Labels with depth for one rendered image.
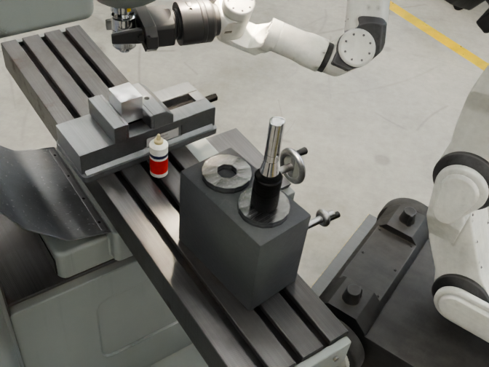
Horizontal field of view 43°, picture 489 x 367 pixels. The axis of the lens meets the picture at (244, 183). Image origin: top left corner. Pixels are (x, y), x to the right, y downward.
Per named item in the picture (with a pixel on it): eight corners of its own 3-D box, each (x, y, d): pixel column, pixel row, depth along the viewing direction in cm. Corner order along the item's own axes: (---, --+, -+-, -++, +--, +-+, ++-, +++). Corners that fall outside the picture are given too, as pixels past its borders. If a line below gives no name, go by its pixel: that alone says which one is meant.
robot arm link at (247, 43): (209, 38, 133) (265, 62, 134) (217, 14, 124) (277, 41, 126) (218, 14, 135) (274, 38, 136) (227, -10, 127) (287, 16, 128)
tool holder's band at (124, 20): (140, 21, 120) (140, 16, 120) (118, 27, 118) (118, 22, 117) (127, 10, 123) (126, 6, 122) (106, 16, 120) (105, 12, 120)
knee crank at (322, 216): (332, 210, 197) (335, 197, 193) (343, 222, 193) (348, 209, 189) (277, 236, 187) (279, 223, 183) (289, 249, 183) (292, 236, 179)
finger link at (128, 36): (110, 30, 118) (142, 27, 120) (111, 44, 121) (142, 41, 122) (112, 34, 117) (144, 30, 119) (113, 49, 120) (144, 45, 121)
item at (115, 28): (140, 46, 124) (140, 21, 120) (120, 53, 122) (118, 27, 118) (128, 36, 127) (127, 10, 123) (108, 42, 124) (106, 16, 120)
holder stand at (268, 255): (224, 212, 130) (231, 140, 116) (296, 280, 119) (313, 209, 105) (177, 238, 124) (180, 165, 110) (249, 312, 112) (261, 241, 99)
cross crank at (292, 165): (289, 164, 197) (295, 135, 189) (312, 186, 191) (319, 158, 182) (248, 180, 190) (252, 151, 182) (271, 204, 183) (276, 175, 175)
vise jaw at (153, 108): (146, 93, 146) (145, 79, 143) (173, 121, 139) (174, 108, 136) (124, 101, 143) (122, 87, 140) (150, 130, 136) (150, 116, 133)
